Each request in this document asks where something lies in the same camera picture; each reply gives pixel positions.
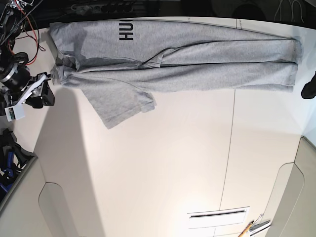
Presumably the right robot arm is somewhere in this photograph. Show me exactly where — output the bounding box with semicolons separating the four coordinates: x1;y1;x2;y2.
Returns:
0;0;55;121

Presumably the grey T-shirt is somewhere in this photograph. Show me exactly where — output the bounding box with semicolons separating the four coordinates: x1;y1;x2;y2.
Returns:
49;20;302;129

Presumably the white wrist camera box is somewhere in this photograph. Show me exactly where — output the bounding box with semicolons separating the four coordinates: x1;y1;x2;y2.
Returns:
4;104;25;122

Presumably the black and blue equipment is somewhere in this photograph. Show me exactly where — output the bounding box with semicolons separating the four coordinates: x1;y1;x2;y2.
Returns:
0;128;36;199

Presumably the wooden handled tool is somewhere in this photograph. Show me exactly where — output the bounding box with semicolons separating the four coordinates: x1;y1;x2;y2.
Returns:
238;221;254;237

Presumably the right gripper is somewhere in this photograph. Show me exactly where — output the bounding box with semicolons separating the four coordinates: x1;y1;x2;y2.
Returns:
17;73;55;109

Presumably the white cable slot plate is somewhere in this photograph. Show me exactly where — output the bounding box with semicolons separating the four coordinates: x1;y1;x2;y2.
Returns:
187;206;250;229

